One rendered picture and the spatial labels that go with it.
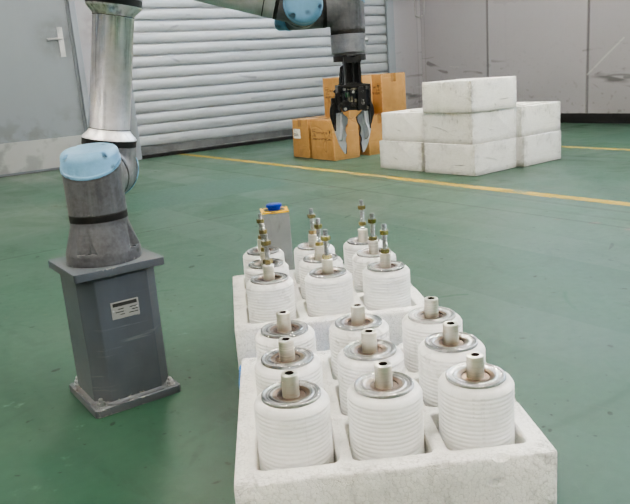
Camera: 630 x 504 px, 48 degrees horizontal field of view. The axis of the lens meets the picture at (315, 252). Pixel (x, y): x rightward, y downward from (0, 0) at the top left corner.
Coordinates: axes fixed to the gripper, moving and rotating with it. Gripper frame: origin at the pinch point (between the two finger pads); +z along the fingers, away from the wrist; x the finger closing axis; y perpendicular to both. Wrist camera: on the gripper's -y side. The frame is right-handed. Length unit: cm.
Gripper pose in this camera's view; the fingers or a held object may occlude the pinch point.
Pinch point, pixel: (353, 146)
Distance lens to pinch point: 162.1
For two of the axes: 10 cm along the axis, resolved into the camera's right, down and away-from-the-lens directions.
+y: 0.8, 2.4, -9.7
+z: 0.7, 9.7, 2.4
